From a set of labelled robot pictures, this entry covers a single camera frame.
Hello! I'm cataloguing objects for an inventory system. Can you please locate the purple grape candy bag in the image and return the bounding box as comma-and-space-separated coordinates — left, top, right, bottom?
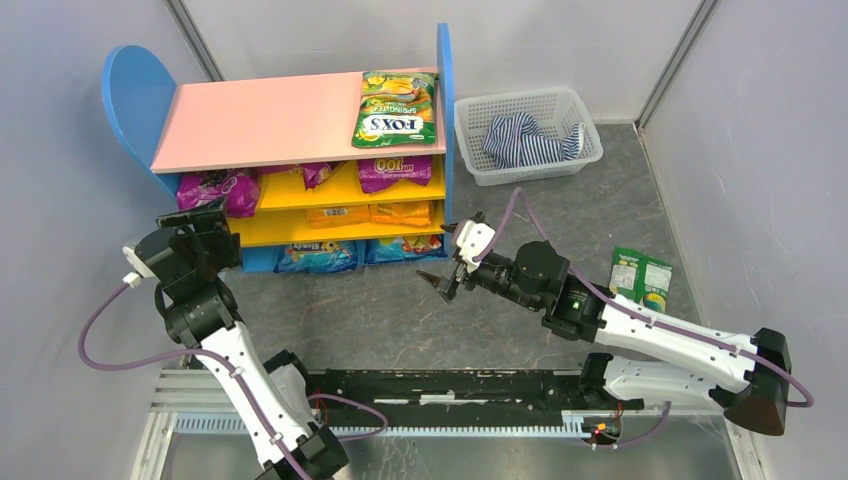
176, 169, 261, 218

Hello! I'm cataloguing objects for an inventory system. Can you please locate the blue Blendy candy bag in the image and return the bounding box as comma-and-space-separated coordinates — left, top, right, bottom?
274, 241, 358, 274

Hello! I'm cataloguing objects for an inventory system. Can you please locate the orange mango candy bag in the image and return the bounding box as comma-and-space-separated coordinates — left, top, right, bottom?
305, 205, 370, 229

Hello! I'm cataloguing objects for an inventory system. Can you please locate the purple 100 candy bag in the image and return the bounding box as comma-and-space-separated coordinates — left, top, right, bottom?
256, 161, 344, 190

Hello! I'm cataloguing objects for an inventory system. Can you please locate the green Fox's candy bag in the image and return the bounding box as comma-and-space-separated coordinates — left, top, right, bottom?
351, 70, 438, 149

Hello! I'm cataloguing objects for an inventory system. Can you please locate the green candy bag face down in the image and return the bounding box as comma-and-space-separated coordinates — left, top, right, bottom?
609, 247, 673, 313

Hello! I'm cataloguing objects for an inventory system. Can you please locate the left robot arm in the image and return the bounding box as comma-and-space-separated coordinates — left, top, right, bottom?
134, 200, 349, 479

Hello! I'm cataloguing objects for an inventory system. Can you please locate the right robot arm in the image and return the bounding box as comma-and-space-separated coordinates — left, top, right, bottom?
417, 214, 791, 436

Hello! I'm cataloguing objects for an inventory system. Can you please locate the blue Blendy bag on shelf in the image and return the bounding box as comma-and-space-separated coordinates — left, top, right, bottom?
364, 234, 447, 265

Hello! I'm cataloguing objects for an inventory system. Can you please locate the orange candy bag on shelf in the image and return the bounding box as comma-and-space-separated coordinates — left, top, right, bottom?
369, 200, 435, 227

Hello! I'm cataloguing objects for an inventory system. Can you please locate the blue pink yellow shelf unit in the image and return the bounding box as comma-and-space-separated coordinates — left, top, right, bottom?
101, 24, 456, 273

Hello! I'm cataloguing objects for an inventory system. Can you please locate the purple 100 bag on shelf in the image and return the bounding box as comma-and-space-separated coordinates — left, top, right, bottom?
357, 155, 432, 194

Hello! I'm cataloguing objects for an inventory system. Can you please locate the blue white striped cloth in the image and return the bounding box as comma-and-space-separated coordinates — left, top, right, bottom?
482, 113, 587, 169

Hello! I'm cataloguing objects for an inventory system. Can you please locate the white plastic mesh basket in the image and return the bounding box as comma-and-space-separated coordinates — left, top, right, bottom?
454, 87, 604, 187

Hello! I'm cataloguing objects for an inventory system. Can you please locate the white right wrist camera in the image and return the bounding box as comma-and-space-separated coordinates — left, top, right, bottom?
453, 223, 496, 274

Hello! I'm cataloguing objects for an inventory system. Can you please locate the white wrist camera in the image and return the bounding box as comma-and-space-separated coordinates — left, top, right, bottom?
453, 223, 496, 274
122, 227, 181, 288

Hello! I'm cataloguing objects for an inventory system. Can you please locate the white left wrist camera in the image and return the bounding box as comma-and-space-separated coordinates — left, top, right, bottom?
122, 227, 181, 288

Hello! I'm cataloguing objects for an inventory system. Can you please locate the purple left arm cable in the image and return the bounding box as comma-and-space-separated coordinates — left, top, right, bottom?
77, 281, 390, 480

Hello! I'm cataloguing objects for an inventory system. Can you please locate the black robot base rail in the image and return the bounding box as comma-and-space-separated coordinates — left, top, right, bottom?
306, 369, 645, 433

